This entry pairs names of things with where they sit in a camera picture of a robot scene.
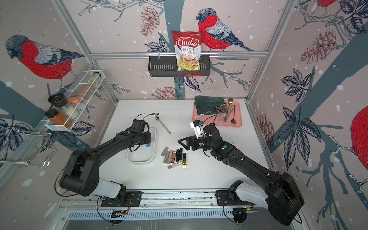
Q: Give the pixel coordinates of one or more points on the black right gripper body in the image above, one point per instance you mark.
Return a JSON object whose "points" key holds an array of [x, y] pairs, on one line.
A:
{"points": [[201, 143]]}

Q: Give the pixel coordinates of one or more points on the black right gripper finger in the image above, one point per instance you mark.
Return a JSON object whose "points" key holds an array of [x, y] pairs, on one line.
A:
{"points": [[185, 140], [187, 146]]}

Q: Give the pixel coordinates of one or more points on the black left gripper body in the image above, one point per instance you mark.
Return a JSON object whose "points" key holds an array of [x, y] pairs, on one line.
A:
{"points": [[145, 138]]}

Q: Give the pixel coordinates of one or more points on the white rectangular storage box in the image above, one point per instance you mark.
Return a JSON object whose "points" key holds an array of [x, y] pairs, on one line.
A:
{"points": [[144, 155]]}

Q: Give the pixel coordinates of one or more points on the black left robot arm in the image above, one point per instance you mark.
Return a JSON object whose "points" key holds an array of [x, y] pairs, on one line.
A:
{"points": [[82, 172]]}

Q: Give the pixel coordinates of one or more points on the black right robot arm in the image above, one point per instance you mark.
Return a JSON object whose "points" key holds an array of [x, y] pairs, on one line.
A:
{"points": [[283, 197]]}

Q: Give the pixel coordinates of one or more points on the small black lipstick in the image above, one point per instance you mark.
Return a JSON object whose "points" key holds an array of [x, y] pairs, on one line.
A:
{"points": [[177, 158]]}

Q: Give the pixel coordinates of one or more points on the tan lipstick tube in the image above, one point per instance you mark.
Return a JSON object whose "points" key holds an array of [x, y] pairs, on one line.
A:
{"points": [[169, 160]]}

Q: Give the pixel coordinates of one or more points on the beige gold lipstick tube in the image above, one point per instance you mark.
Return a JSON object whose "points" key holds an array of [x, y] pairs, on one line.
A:
{"points": [[164, 152]]}

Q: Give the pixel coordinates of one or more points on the silver lipstick tube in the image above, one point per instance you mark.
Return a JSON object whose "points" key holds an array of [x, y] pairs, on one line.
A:
{"points": [[166, 157]]}

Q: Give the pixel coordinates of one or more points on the dark green cloth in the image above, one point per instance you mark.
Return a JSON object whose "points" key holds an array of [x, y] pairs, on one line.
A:
{"points": [[207, 105]]}

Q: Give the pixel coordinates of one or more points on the black spoon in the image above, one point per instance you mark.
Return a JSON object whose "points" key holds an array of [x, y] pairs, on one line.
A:
{"points": [[233, 121]]}

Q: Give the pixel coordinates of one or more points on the clear ribbed glass cup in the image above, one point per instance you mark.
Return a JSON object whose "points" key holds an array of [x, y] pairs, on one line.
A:
{"points": [[224, 112]]}

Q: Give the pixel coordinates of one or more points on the pink silicone mat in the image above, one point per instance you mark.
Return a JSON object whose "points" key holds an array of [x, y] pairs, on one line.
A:
{"points": [[207, 119]]}

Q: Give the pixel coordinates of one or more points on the gold spoon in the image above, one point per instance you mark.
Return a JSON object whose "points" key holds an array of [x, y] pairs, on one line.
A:
{"points": [[230, 103]]}

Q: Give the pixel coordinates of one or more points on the pale spice jar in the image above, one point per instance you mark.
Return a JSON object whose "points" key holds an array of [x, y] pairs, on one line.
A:
{"points": [[94, 79]]}

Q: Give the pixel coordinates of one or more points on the tan spice jar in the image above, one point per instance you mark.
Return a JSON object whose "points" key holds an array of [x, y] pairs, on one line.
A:
{"points": [[86, 91]]}

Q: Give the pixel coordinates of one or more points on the black lid orange spice jar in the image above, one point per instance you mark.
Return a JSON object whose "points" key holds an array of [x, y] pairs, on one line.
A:
{"points": [[59, 118]]}

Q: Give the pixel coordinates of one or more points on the black lid white spice jar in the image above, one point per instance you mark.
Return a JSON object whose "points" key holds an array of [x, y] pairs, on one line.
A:
{"points": [[60, 101]]}

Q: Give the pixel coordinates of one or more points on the red cassava chips bag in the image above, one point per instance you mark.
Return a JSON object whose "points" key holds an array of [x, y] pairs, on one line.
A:
{"points": [[187, 47]]}

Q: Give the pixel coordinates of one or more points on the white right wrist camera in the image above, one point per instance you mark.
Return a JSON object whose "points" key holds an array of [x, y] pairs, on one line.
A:
{"points": [[196, 126]]}

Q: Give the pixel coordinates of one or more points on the white handled fork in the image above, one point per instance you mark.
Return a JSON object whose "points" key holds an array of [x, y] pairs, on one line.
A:
{"points": [[202, 114]]}

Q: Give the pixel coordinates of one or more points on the pink handled fork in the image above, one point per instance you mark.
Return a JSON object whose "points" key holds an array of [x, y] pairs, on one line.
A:
{"points": [[164, 126]]}

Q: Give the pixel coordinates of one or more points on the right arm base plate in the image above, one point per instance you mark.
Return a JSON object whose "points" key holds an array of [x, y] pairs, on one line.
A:
{"points": [[227, 198]]}

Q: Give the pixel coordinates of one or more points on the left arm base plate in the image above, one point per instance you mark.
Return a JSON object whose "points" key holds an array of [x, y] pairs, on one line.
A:
{"points": [[124, 199]]}

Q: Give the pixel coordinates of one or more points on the black wall basket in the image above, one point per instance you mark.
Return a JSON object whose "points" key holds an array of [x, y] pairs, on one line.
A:
{"points": [[166, 67]]}

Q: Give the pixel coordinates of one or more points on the wire hook rack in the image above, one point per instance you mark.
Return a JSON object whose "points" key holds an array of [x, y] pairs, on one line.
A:
{"points": [[28, 148]]}

